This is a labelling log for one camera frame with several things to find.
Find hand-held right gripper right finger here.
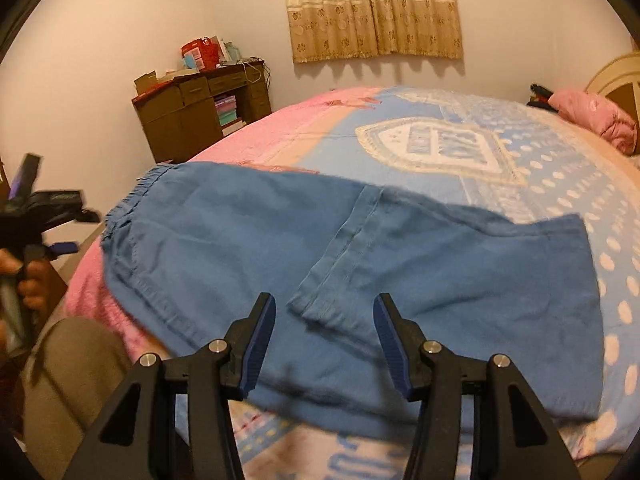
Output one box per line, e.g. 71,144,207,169
373,292,583,480

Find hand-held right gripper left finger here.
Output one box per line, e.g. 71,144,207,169
62,292,277,480

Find blue pants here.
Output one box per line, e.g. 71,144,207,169
100,161,606,441

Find person's left hand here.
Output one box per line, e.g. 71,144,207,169
0,249,68,328

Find brown wooden desk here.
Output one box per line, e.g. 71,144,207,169
131,59,273,165

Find brown cardboard box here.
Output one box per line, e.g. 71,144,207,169
133,71,161,95

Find person's trousered leg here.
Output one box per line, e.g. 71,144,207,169
22,317,138,480

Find stack of pastel boxes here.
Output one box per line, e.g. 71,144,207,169
214,95,246,136

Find red gift bag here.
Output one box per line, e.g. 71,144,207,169
181,37,221,71

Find pale green paper bag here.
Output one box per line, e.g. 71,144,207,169
217,37,244,66

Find bed with patterned sheet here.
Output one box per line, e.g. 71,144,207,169
65,85,640,480

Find dark clothes pile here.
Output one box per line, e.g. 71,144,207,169
527,83,556,110

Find pink folded quilt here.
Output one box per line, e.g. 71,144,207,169
547,87,640,156

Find beige patterned window curtain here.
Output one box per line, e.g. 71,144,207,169
280,0,463,65

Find cream and brown headboard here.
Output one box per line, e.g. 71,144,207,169
585,52,640,111

